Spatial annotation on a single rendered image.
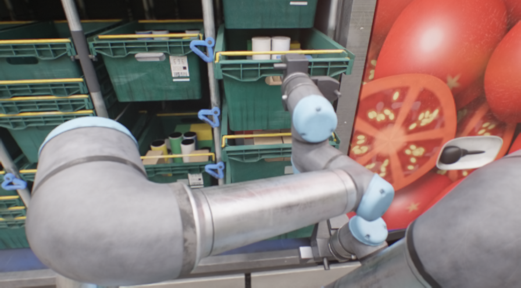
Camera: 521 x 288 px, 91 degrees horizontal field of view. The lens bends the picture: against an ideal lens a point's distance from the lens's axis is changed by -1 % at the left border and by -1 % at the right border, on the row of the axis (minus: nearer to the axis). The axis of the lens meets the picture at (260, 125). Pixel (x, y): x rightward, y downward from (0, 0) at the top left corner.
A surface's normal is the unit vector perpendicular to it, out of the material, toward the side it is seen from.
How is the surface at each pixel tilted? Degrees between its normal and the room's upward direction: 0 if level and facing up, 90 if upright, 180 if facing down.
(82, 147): 1
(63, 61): 94
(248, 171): 98
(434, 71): 90
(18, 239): 92
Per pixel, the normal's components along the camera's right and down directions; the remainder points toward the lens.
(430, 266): -0.91, 0.14
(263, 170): 0.10, 0.59
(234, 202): 0.45, -0.62
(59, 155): -0.27, -0.75
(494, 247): -0.65, -0.07
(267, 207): 0.53, -0.39
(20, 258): 0.00, -0.88
